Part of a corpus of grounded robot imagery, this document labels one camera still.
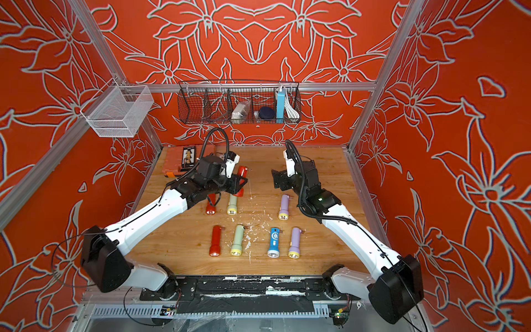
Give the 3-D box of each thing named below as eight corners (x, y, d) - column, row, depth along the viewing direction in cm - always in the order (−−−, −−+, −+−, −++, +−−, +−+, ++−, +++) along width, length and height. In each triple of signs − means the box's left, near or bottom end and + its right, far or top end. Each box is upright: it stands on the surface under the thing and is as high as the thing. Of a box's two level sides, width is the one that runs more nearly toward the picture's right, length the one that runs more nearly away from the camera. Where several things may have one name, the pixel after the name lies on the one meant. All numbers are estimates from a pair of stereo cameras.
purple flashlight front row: (288, 257, 82) (288, 255, 79) (290, 228, 89) (291, 226, 87) (298, 259, 81) (299, 257, 79) (300, 230, 89) (300, 227, 87)
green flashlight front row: (231, 255, 82) (230, 252, 80) (237, 226, 90) (236, 223, 88) (240, 256, 82) (240, 254, 80) (246, 227, 90) (245, 224, 88)
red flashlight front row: (209, 256, 82) (207, 254, 80) (213, 227, 90) (212, 225, 88) (220, 256, 82) (219, 254, 80) (224, 227, 90) (223, 225, 88)
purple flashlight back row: (278, 220, 92) (279, 217, 90) (279, 197, 100) (280, 194, 97) (288, 220, 92) (288, 218, 90) (288, 197, 99) (288, 194, 97)
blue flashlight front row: (267, 257, 82) (268, 255, 79) (267, 230, 89) (267, 227, 86) (280, 257, 82) (281, 255, 79) (279, 230, 89) (279, 227, 86)
